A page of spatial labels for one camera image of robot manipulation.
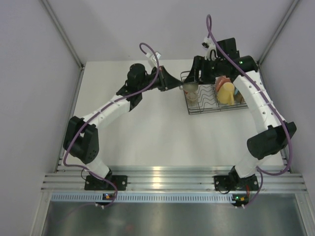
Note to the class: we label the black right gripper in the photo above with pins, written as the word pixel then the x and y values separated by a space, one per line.
pixel 199 64

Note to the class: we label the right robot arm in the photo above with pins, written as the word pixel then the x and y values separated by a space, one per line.
pixel 273 132

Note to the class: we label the pink ceramic mug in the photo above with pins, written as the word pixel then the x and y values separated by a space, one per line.
pixel 220 81

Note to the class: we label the grey wire dish rack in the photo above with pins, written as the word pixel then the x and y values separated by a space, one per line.
pixel 208 103

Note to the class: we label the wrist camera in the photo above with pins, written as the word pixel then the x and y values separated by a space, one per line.
pixel 211 53
pixel 153 58

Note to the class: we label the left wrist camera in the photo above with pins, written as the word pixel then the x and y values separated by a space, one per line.
pixel 153 58

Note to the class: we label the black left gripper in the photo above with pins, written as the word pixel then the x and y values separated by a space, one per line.
pixel 167 81

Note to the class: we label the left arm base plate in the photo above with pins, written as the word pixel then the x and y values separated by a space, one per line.
pixel 94 184

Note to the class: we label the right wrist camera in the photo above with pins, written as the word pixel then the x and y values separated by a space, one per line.
pixel 211 53

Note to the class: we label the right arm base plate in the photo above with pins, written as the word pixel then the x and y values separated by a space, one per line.
pixel 225 184

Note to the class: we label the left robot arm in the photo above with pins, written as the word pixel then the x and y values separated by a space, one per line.
pixel 82 139

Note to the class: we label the yellow ceramic mug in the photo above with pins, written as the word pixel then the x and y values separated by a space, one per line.
pixel 225 94

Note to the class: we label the dark brown mug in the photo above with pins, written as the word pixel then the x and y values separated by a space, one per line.
pixel 239 98

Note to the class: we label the aluminium mounting rail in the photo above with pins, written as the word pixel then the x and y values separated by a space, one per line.
pixel 169 179

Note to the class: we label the grey-brown stoneware cup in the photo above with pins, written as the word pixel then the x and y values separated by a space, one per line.
pixel 189 87

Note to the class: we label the perforated cable duct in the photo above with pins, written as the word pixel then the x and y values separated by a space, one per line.
pixel 143 198

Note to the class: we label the fluted beige small cup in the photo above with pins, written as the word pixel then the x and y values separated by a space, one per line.
pixel 192 98

